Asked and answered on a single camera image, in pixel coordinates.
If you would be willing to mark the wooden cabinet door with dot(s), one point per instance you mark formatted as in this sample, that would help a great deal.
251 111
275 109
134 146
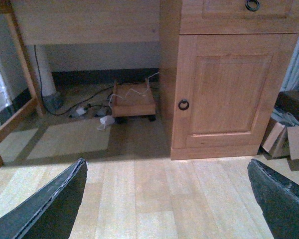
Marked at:
230 82

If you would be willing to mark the cardboard box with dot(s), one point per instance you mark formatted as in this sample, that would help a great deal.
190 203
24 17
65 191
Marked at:
281 140

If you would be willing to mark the wooden drawer front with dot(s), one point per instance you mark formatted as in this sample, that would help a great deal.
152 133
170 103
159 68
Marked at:
232 17

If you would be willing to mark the white plug on floor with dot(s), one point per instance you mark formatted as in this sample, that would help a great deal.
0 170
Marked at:
79 111

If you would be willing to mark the black door ring handle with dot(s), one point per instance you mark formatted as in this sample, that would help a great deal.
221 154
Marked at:
183 104

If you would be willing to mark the wooden desk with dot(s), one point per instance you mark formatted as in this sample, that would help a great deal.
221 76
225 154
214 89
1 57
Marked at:
104 21

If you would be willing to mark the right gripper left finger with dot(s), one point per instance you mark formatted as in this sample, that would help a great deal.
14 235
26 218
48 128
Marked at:
51 212

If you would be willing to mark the white power adapter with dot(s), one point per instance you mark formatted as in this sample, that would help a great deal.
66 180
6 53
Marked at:
105 122

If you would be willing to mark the black drawer ring handle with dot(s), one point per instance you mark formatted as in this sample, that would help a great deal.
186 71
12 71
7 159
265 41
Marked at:
252 5

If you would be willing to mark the dark bag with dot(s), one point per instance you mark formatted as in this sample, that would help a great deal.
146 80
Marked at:
288 101

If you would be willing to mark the white pipe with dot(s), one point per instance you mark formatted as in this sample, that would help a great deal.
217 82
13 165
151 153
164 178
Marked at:
52 99

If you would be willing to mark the wooden wheeled computer stand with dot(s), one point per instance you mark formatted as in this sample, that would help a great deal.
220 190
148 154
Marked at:
129 100

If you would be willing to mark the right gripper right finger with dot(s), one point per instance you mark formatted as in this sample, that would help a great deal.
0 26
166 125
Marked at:
278 198

